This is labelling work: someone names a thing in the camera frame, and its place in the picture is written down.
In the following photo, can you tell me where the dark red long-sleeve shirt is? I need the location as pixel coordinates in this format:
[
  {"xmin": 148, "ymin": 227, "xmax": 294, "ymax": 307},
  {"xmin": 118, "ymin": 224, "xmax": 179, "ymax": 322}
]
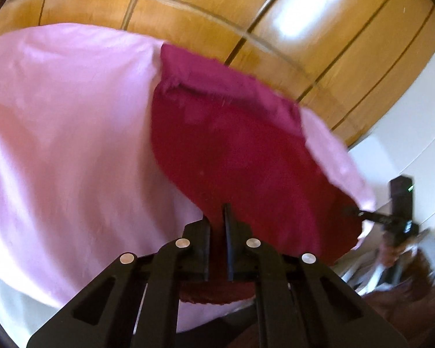
[{"xmin": 150, "ymin": 42, "xmax": 364, "ymax": 305}]

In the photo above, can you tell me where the person's right hand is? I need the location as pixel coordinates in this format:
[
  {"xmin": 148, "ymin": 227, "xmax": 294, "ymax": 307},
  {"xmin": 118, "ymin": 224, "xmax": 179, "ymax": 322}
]
[{"xmin": 376, "ymin": 233, "xmax": 416, "ymax": 268}]

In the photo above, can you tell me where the pink bedspread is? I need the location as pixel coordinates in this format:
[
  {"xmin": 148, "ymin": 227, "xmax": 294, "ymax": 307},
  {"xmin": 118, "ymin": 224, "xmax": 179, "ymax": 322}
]
[{"xmin": 0, "ymin": 23, "xmax": 376, "ymax": 334}]

